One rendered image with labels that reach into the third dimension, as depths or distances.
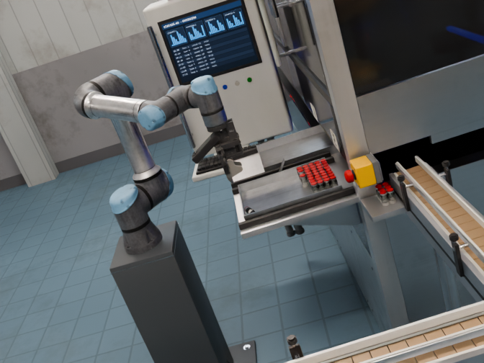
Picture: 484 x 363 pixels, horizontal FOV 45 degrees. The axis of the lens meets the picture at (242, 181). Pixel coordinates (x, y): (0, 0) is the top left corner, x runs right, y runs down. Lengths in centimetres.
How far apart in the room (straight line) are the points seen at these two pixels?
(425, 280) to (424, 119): 59
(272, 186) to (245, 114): 72
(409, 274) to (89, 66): 444
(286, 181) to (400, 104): 55
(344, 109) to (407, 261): 60
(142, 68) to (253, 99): 320
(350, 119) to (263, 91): 102
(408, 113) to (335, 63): 28
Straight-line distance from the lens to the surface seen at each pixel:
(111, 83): 214
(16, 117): 613
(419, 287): 215
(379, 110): 182
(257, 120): 280
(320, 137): 245
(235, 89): 276
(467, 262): 145
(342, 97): 177
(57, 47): 600
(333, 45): 173
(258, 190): 215
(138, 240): 223
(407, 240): 203
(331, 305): 293
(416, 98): 185
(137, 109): 184
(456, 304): 195
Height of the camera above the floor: 179
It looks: 24 degrees down
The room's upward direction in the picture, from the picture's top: 19 degrees counter-clockwise
